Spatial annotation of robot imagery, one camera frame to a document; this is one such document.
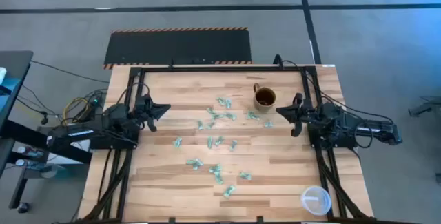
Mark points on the black desk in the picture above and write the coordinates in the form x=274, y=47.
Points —
x=13, y=62

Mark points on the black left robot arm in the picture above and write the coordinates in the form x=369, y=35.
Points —
x=103, y=127

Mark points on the glazed ceramic mug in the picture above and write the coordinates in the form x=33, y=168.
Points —
x=264, y=98

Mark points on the black aluminium table frame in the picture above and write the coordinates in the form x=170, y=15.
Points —
x=224, y=69

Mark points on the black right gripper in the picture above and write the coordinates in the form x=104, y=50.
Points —
x=303, y=115

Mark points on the green stevia packet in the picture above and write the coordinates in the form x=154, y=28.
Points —
x=228, y=103
x=219, y=178
x=229, y=191
x=252, y=115
x=215, y=169
x=210, y=125
x=219, y=140
x=209, y=142
x=200, y=124
x=231, y=116
x=195, y=163
x=220, y=101
x=268, y=124
x=245, y=175
x=233, y=145
x=211, y=111
x=217, y=116
x=177, y=142

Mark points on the black hazard-striped floor mat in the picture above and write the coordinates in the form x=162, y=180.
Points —
x=179, y=46

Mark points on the black desk caster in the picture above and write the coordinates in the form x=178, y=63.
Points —
x=22, y=207

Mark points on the small black mount bracket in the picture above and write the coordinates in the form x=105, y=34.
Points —
x=171, y=220
x=260, y=219

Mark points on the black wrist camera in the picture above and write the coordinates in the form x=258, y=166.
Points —
x=298, y=99
x=142, y=100

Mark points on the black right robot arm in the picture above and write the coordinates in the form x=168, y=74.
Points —
x=344, y=127

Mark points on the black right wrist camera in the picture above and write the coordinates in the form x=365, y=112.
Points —
x=298, y=99

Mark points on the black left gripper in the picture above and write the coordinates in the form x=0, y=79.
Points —
x=143, y=114

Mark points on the black chair base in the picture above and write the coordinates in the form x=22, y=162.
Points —
x=422, y=108

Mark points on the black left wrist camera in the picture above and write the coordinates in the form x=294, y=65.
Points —
x=142, y=100

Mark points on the clear plastic round container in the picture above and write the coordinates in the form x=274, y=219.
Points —
x=316, y=200

